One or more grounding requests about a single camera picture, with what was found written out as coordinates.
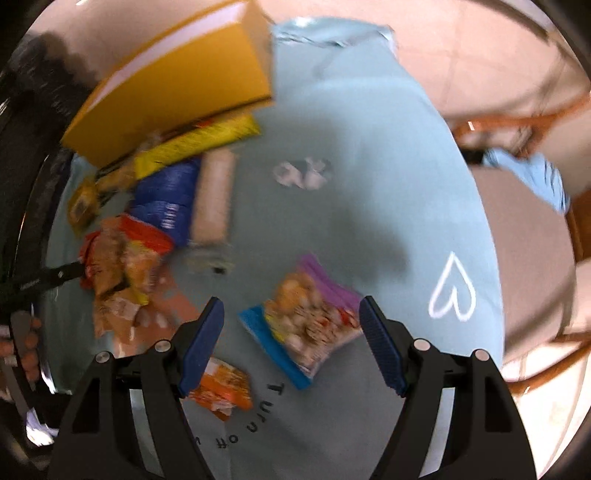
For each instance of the beige chair cushion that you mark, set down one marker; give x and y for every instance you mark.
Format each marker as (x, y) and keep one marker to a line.
(521, 277)

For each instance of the dark carved wooden furniture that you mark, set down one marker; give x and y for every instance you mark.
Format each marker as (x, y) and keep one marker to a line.
(27, 138)

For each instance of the long yellow snack packet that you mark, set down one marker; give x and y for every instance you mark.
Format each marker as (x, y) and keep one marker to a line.
(198, 143)

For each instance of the blue purple nut packet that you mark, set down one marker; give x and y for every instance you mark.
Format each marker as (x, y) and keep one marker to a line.
(304, 323)

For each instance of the yellow cardboard box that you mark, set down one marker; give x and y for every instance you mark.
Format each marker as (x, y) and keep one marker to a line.
(184, 83)

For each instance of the brown paper snack packet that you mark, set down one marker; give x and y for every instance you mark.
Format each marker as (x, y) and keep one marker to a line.
(115, 314)
(111, 263)

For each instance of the blue cloth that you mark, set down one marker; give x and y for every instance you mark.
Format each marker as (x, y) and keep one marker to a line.
(531, 180)

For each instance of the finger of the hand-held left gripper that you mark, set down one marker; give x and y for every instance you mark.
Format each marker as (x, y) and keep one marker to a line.
(55, 275)

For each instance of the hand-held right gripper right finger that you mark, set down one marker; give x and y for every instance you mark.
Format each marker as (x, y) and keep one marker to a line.
(381, 346)

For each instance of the wooden chair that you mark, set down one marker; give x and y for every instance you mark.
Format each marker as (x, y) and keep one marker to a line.
(508, 122)

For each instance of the person's left hand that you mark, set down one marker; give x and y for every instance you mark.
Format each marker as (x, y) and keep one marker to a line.
(31, 357)

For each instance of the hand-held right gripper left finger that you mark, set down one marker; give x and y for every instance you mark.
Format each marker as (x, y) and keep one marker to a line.
(203, 341)

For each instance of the blue snack packet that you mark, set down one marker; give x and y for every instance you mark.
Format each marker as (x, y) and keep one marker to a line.
(166, 198)

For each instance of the light blue printed tablecloth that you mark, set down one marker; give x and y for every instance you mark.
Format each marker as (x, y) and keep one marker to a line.
(369, 184)

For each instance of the red strip snack packet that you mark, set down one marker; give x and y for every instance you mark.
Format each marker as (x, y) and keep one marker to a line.
(147, 233)

